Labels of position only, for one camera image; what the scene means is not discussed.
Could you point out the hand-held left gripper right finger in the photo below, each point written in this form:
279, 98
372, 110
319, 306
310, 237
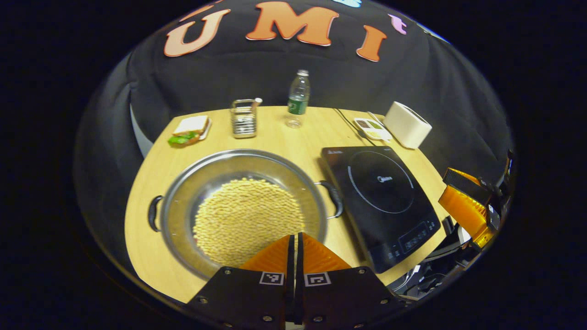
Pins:
348, 298

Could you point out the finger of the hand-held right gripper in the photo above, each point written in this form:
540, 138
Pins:
465, 206

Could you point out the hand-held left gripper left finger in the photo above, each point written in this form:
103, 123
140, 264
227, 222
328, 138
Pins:
238, 298

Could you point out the steel pot with soybeans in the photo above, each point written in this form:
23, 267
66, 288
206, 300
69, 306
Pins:
247, 220

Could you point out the black induction cooktop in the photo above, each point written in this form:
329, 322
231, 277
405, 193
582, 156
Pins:
380, 192

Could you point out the white toaster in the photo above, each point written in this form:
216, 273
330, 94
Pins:
406, 123

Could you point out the white food tray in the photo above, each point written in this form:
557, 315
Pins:
372, 129

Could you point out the sandwich on white plate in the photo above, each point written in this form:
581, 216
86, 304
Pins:
190, 130

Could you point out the clear plastic water bottle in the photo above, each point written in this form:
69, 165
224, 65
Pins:
298, 103

